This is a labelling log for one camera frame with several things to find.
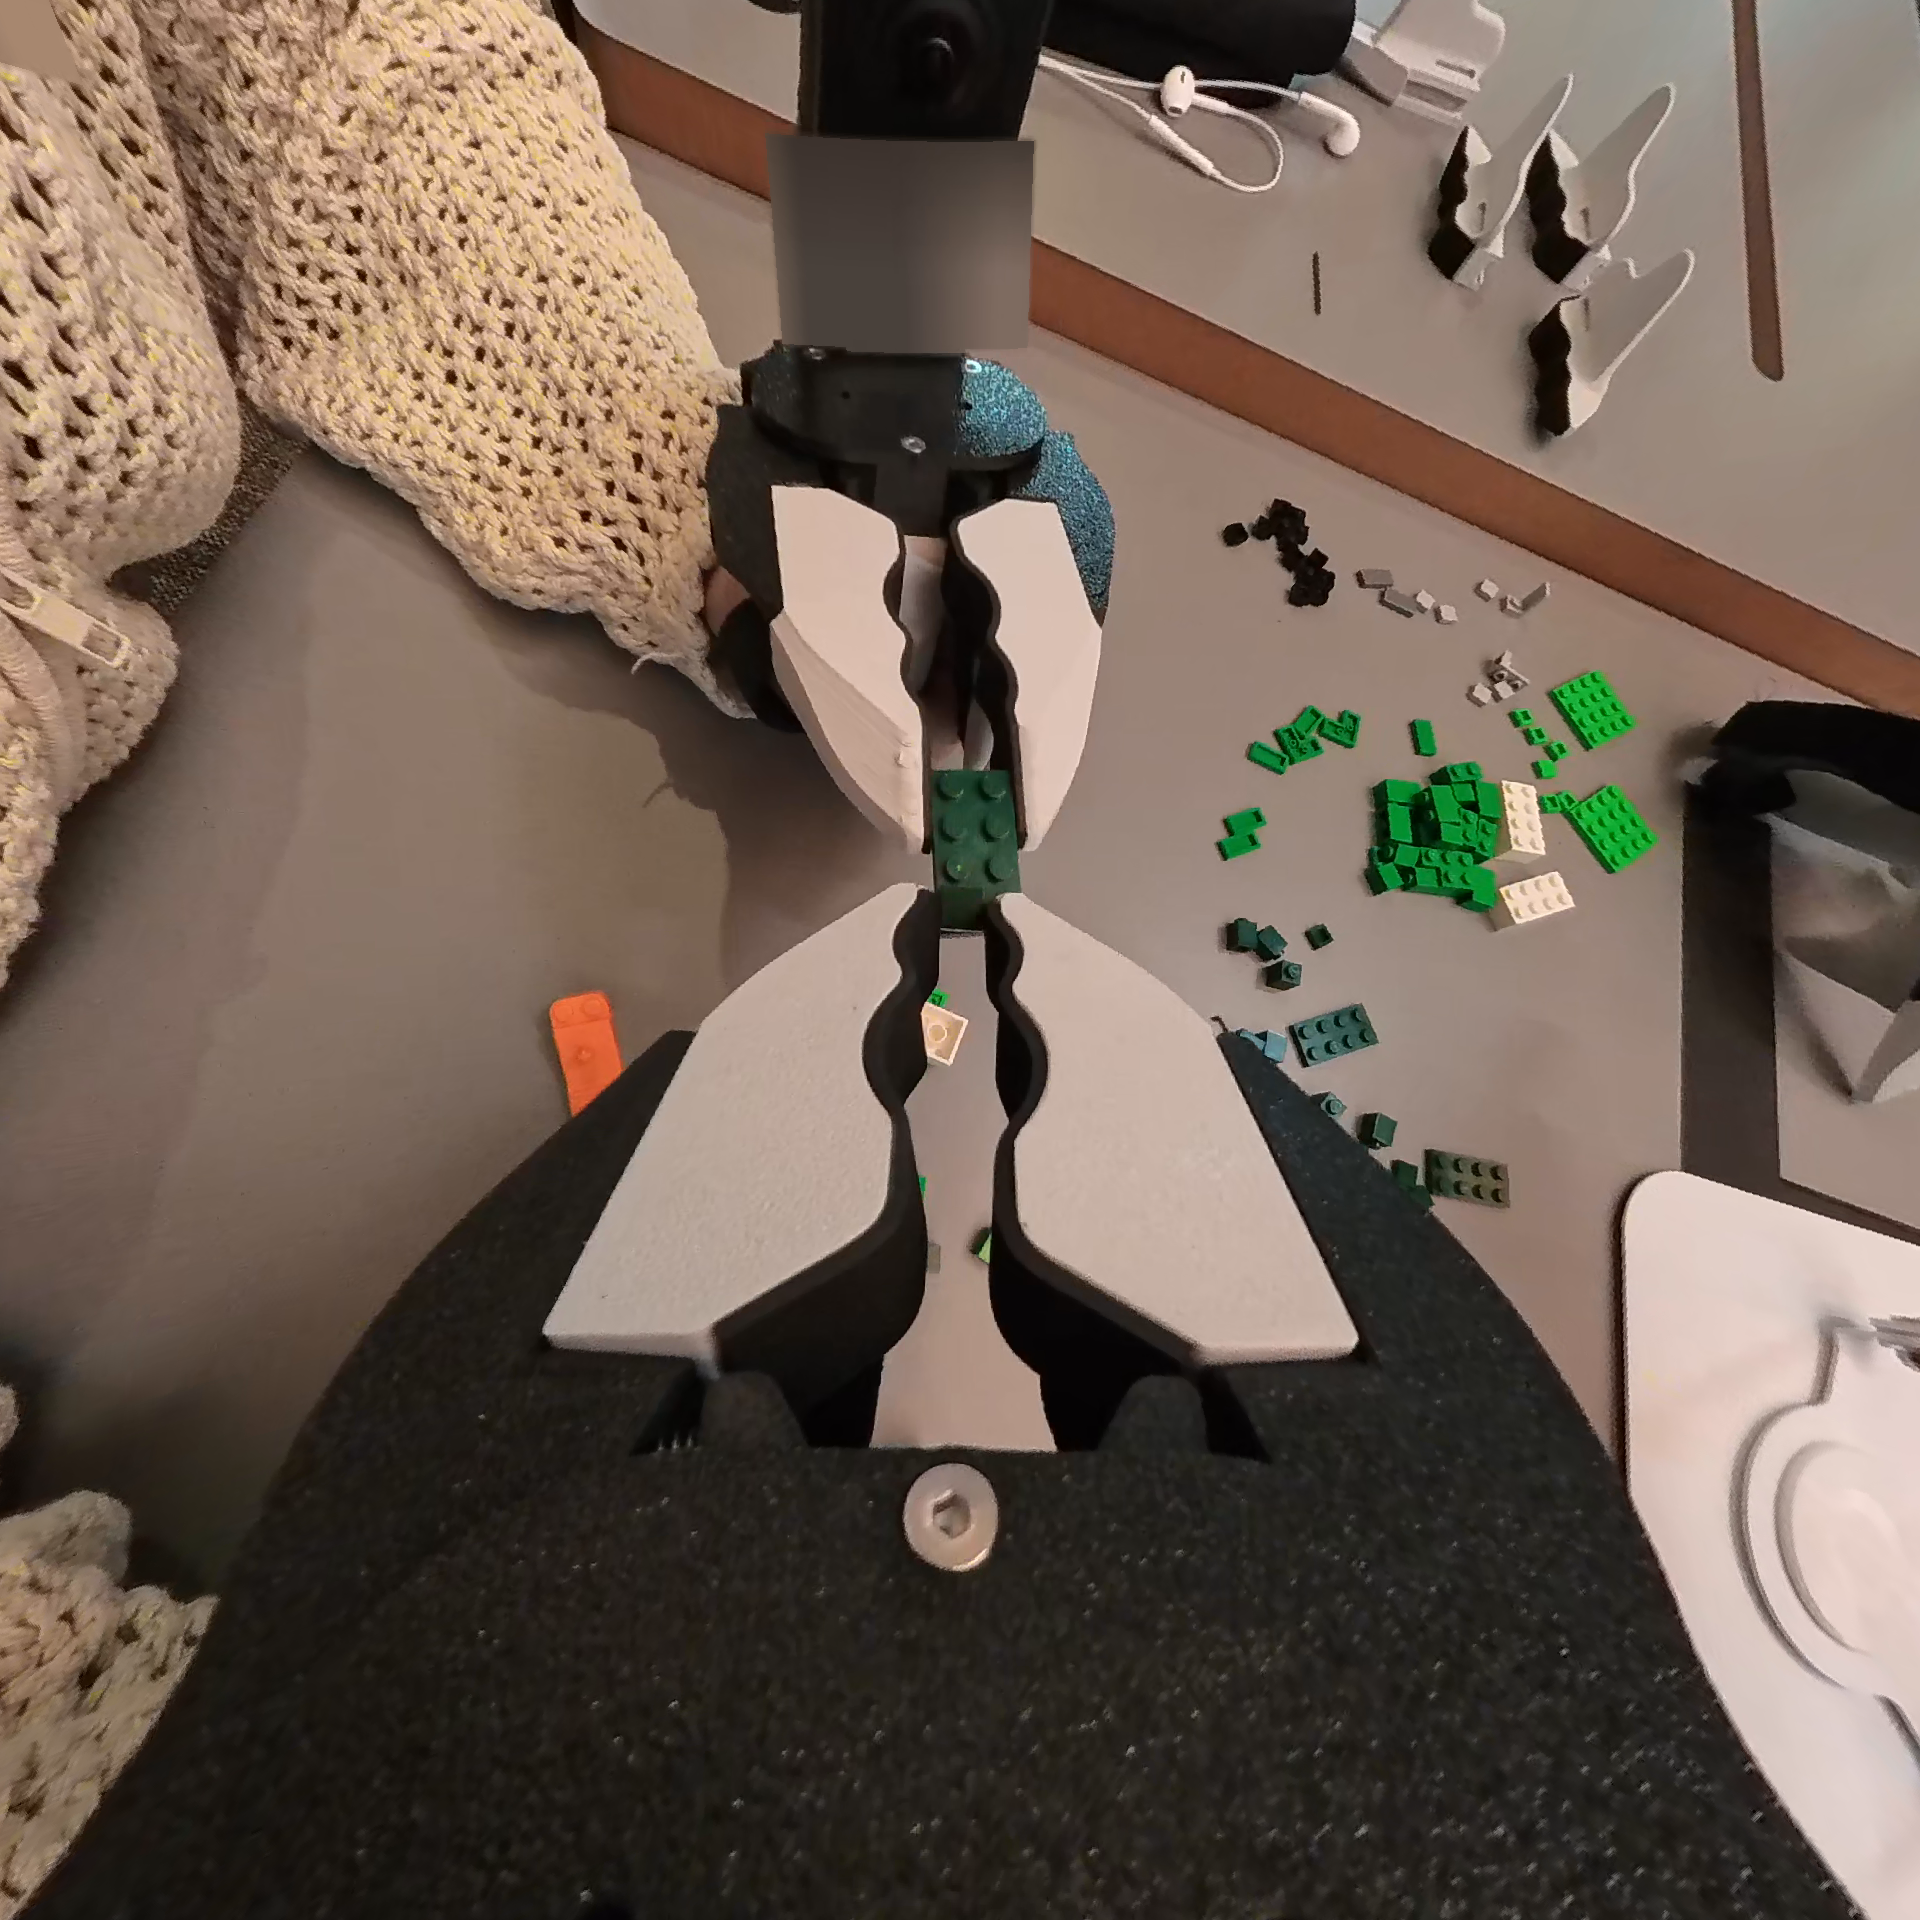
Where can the small black lego pieces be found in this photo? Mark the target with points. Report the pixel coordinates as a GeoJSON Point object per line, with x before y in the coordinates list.
{"type": "Point", "coordinates": [1286, 547]}

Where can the orange brick separator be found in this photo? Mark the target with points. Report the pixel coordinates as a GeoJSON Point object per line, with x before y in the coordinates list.
{"type": "Point", "coordinates": [586, 1051]}

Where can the white round-cornered base plate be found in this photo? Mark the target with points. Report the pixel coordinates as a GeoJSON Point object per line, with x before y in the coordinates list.
{"type": "Point", "coordinates": [1773, 1499]}

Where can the cream knit sweater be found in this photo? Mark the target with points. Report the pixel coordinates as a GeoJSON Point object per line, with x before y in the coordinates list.
{"type": "Point", "coordinates": [76, 451]}

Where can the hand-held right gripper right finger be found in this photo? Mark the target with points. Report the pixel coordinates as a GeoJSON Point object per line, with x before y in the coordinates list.
{"type": "Point", "coordinates": [1172, 1171]}

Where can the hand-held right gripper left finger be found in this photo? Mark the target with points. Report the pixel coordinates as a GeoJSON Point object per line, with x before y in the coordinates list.
{"type": "Point", "coordinates": [750, 1154]}

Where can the pile of bright green lego pieces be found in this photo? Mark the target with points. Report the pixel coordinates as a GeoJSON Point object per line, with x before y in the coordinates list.
{"type": "Point", "coordinates": [1457, 825]}

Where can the scattered dark green lego pieces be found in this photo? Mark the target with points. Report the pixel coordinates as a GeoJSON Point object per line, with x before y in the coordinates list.
{"type": "Point", "coordinates": [1335, 1036]}

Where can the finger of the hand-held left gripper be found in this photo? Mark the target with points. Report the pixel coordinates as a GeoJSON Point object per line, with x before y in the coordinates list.
{"type": "Point", "coordinates": [846, 630]}
{"type": "Point", "coordinates": [1053, 644]}

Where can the dark green lego brick stack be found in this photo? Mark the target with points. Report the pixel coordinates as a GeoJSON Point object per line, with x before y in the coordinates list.
{"type": "Point", "coordinates": [977, 834]}

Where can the white earphones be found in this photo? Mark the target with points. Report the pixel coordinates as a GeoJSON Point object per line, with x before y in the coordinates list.
{"type": "Point", "coordinates": [1217, 99]}

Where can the small grey lego pieces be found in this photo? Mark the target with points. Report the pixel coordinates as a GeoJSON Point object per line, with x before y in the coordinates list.
{"type": "Point", "coordinates": [1440, 594]}

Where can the person's left forearm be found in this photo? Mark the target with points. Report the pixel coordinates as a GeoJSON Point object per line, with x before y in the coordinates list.
{"type": "Point", "coordinates": [452, 270]}

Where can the green lego base, tan brick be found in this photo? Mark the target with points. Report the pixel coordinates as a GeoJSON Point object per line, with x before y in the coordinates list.
{"type": "Point", "coordinates": [943, 1029]}

